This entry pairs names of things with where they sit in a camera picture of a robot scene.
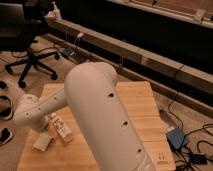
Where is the blue electronics board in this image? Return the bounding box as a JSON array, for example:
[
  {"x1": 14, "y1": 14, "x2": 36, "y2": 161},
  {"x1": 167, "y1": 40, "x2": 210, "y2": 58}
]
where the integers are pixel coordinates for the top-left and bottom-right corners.
[{"x1": 61, "y1": 48, "x2": 75, "y2": 59}]

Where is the white sponge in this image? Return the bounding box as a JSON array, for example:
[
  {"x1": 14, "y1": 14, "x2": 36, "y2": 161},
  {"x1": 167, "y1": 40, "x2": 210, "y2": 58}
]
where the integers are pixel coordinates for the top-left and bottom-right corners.
[{"x1": 33, "y1": 133, "x2": 53, "y2": 151}]

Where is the black white shoe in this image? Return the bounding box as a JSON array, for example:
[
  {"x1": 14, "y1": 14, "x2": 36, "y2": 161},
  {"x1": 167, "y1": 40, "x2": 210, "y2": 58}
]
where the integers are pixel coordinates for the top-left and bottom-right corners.
[
  {"x1": 0, "y1": 128, "x2": 13, "y2": 146},
  {"x1": 0, "y1": 95, "x2": 13, "y2": 120}
]

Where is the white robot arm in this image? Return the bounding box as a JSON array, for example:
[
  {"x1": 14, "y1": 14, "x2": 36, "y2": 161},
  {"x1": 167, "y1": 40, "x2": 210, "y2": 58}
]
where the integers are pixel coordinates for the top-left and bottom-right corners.
[{"x1": 14, "y1": 62, "x2": 157, "y2": 171}]

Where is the black power adapter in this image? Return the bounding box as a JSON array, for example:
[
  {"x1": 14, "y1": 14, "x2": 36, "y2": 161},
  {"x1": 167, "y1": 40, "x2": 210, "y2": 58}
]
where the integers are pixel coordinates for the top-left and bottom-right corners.
[{"x1": 190, "y1": 154, "x2": 207, "y2": 164}]

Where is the black office chair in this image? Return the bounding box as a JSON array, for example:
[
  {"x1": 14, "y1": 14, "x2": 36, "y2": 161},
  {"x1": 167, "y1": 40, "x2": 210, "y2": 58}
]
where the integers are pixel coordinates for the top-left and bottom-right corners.
[{"x1": 0, "y1": 0, "x2": 59, "y2": 88}]

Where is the blue power box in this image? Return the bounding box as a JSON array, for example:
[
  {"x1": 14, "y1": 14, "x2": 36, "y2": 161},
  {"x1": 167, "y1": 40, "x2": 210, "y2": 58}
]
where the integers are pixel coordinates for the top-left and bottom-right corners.
[{"x1": 166, "y1": 127, "x2": 189, "y2": 151}]

